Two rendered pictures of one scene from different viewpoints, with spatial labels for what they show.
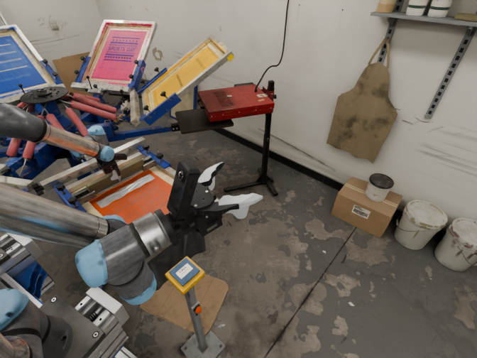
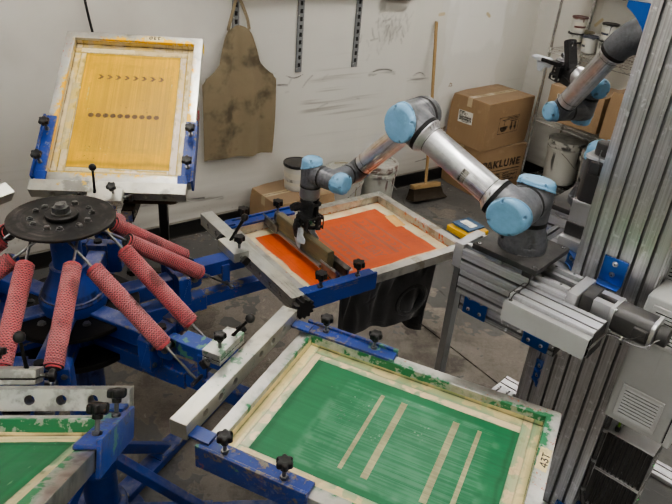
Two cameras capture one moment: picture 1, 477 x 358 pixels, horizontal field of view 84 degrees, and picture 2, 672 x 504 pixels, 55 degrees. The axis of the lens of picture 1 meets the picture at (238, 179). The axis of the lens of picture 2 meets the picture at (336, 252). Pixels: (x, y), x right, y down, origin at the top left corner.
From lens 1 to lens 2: 2.93 m
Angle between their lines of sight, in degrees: 64
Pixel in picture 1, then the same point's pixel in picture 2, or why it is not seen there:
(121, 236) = not seen: hidden behind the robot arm
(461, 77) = (309, 21)
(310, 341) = (440, 313)
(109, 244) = not seen: hidden behind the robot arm
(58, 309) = (559, 200)
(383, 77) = (248, 40)
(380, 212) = (324, 194)
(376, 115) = (256, 89)
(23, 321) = not seen: hidden behind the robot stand
